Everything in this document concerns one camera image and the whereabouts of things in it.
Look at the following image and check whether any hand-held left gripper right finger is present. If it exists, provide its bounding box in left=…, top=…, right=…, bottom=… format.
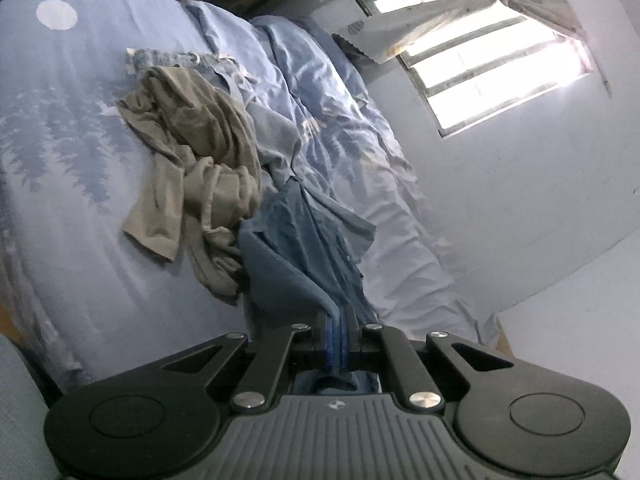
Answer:
left=342, top=306, right=503, bottom=413

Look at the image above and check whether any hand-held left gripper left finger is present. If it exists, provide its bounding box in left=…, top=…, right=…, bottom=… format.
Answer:
left=162, top=310, right=334, bottom=413

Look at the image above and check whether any light blue duvet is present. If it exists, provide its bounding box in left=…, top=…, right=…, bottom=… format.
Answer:
left=185, top=0, right=497, bottom=347

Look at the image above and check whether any dark blue t-shirt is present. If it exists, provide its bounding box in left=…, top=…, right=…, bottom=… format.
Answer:
left=237, top=180, right=382, bottom=397

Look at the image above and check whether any blue pillow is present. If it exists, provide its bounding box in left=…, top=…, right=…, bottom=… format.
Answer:
left=249, top=14, right=372, bottom=103

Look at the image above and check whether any barred window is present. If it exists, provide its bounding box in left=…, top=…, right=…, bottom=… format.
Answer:
left=352, top=0, right=597, bottom=139

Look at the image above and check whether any blue-grey woven cloth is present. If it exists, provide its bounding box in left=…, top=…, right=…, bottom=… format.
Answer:
left=0, top=335, right=64, bottom=480

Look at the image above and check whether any beige garment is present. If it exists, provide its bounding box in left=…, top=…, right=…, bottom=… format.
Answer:
left=116, top=66, right=264, bottom=307

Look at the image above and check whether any wooden headboard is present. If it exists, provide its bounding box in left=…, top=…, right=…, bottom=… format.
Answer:
left=492, top=312, right=517, bottom=359

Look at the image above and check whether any white patterned curtain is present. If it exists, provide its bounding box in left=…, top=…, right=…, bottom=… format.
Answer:
left=331, top=0, right=614, bottom=99

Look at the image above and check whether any light grey-blue shirt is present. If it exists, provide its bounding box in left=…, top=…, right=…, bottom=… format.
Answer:
left=124, top=46, right=377, bottom=266

